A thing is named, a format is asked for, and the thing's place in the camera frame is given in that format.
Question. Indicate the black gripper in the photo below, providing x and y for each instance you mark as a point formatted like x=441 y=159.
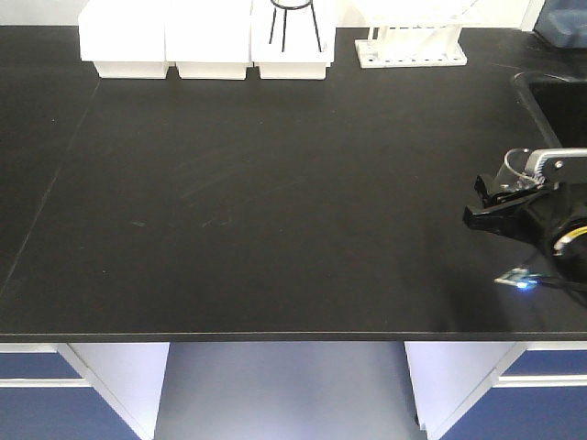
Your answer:
x=554 y=218

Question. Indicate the small clear glass beaker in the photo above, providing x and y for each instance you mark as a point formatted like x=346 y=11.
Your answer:
x=512 y=176

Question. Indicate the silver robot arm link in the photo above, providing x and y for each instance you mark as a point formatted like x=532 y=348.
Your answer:
x=557 y=165

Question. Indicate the right white storage bin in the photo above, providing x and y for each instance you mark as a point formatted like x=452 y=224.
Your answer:
x=301 y=60

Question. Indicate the white storage bin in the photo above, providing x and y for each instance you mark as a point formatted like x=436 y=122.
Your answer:
x=124 y=39
x=301 y=60
x=209 y=40

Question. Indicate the middle white storage bin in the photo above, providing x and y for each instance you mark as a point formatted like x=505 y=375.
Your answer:
x=209 y=40

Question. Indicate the left white storage bin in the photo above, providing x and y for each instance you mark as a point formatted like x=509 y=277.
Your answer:
x=124 y=39

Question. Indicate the black lab sink basin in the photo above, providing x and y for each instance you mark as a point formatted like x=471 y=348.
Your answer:
x=557 y=104

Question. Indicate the right blue cabinet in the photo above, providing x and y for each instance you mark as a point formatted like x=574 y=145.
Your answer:
x=499 y=390

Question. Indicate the blue cabinet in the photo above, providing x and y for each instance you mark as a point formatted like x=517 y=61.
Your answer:
x=81 y=390
x=499 y=390

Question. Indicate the blue plastic container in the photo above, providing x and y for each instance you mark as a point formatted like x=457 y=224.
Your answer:
x=562 y=24

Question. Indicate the white test tube rack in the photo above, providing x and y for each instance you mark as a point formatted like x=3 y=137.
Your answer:
x=405 y=34

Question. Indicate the left blue cabinet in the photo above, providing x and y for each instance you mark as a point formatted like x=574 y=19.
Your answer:
x=81 y=390

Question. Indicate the wrist camera board with LED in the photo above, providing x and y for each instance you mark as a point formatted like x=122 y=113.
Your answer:
x=521 y=278

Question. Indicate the black wire tripod stand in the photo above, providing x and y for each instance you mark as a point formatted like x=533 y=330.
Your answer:
x=292 y=12

